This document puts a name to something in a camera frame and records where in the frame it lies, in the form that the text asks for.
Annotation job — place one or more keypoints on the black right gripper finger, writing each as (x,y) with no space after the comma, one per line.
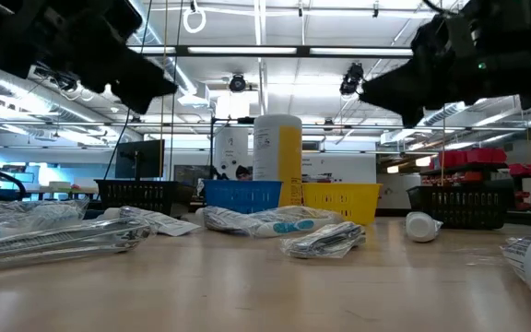
(404,97)

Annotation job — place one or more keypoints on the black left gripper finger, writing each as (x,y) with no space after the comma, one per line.
(143,83)

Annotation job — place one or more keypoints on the silver nail clipper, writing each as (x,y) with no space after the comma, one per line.
(325,240)

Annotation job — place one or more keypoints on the teal white packaged toothbrush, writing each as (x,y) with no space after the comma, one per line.
(270,226)
(26,216)

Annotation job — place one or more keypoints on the long silver packaged item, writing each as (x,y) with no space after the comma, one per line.
(62,242)

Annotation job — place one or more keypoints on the black ceiling-mounted device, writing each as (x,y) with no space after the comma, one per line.
(351,79)

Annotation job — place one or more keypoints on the black computer monitor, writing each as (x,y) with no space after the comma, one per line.
(143,159)

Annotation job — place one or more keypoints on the shelf with red bins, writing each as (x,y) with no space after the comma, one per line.
(468,161)

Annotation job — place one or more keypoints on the black plastic basket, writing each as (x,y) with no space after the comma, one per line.
(136,196)
(463,207)

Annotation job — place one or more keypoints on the yellow plastic basket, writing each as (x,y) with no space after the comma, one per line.
(339,200)

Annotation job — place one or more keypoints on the person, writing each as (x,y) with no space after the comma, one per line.
(243,173)

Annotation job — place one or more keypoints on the white yellow wipes canister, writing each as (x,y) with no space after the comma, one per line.
(277,152)

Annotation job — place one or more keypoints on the blue plastic basket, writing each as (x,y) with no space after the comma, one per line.
(242,196)

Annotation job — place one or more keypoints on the black round camera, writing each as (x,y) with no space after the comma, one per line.
(237,83)

